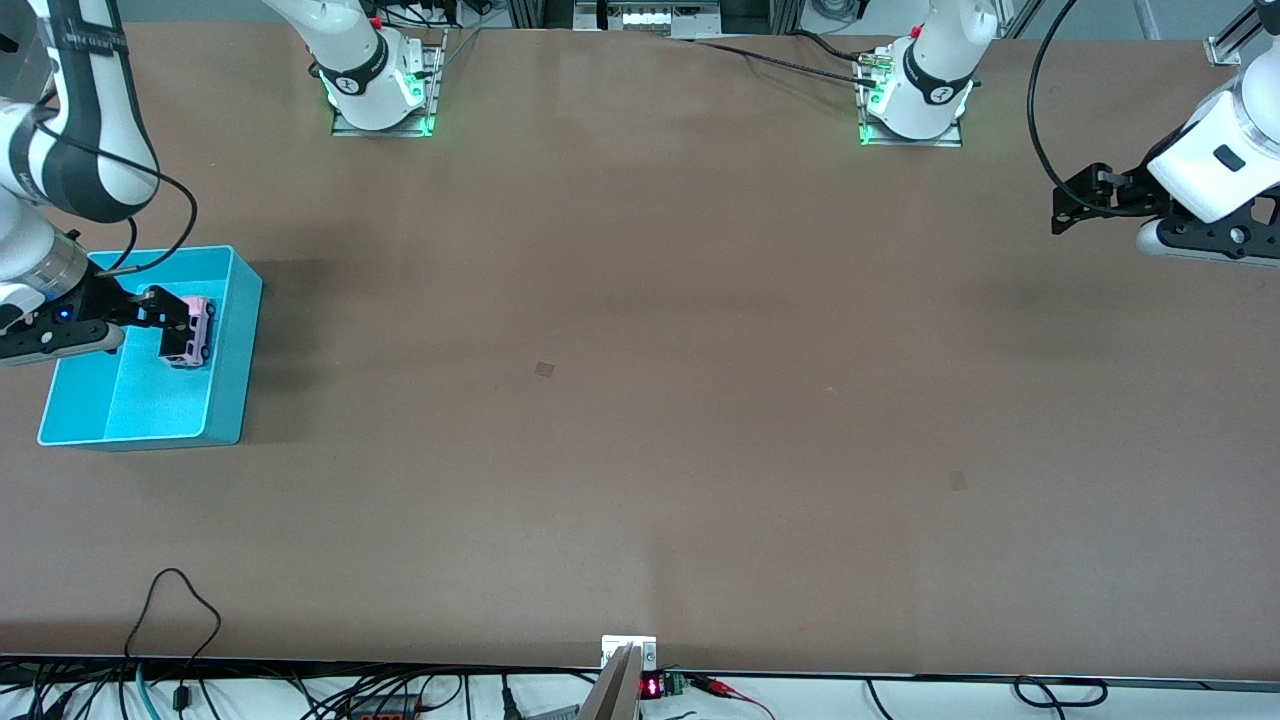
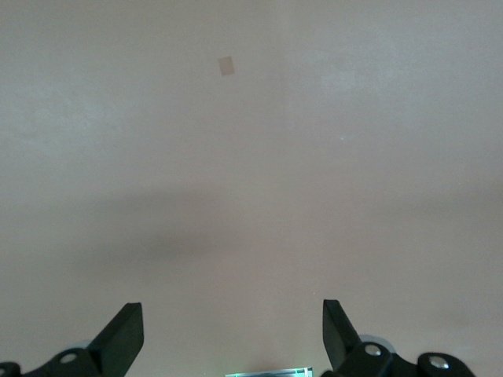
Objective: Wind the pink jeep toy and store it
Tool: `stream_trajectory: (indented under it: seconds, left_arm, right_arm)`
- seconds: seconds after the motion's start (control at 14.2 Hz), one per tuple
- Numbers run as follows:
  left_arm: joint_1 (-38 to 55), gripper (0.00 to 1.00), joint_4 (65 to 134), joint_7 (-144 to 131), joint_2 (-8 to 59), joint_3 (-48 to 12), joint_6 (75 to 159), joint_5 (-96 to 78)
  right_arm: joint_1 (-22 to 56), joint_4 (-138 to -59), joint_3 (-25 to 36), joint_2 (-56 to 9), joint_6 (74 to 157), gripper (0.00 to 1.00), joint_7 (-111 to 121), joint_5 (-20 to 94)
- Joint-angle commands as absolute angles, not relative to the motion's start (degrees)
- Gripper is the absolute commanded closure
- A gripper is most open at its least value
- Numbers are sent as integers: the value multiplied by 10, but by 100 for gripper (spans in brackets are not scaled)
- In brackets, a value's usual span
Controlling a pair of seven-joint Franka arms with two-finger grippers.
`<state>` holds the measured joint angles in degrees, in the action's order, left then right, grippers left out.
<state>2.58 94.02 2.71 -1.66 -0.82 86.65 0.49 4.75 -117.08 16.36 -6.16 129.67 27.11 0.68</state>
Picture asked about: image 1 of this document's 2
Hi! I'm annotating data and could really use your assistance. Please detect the pink jeep toy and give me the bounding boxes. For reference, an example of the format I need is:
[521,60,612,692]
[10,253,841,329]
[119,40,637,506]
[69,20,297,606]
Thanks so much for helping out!
[160,297,216,369]

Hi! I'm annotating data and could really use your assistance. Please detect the teal plastic bin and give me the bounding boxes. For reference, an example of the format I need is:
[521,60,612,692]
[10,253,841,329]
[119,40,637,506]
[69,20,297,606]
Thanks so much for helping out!
[37,245,264,451]

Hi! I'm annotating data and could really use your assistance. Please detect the aluminium corner extrusion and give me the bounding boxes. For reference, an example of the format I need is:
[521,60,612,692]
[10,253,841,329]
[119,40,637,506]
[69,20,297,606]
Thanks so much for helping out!
[1205,0,1266,66]

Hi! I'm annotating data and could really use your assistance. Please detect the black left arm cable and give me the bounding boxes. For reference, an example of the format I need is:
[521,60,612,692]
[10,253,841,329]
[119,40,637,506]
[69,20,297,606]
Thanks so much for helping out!
[1027,0,1131,216]

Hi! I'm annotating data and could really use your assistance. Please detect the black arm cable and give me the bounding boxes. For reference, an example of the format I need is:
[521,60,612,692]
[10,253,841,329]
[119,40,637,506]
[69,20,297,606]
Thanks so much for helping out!
[1027,0,1131,216]
[35,60,199,276]

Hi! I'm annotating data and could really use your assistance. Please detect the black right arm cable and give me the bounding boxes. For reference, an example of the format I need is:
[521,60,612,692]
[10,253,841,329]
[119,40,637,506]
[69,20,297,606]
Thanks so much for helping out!
[35,60,199,276]

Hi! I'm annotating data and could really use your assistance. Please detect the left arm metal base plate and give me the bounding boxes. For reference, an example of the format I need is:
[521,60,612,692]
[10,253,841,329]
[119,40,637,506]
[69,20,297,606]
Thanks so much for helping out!
[855,45,966,148]

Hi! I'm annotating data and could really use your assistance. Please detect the thin black looped cable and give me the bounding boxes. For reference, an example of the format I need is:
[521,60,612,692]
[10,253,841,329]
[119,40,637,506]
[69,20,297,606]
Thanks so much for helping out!
[122,568,223,713]

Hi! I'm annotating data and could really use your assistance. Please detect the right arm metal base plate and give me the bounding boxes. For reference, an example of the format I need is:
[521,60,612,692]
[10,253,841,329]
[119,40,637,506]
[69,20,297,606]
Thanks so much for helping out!
[332,28,446,138]

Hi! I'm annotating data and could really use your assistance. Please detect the thick black table cable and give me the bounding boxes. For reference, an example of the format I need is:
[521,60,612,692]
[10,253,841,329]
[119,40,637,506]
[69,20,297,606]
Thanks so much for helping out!
[790,30,871,66]

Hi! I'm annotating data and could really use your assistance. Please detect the thin black table cable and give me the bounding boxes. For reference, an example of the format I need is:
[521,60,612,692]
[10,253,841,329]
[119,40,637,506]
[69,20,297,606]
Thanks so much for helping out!
[690,40,881,86]

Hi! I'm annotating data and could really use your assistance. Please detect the metal frame with equipment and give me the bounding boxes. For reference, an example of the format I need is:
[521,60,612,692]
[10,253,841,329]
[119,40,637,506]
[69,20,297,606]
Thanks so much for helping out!
[505,0,801,41]

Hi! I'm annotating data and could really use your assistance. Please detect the black coiled cable loop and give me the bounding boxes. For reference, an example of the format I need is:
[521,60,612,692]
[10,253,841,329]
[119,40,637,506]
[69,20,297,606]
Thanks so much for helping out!
[1012,675,1109,709]

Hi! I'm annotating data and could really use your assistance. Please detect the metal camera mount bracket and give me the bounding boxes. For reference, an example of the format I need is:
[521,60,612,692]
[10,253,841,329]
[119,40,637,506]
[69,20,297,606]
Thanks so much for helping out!
[578,635,658,720]

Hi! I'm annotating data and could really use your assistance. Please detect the red clip lead wires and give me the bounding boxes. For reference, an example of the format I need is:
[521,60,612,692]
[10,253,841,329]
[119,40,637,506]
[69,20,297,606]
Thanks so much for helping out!
[690,675,776,720]

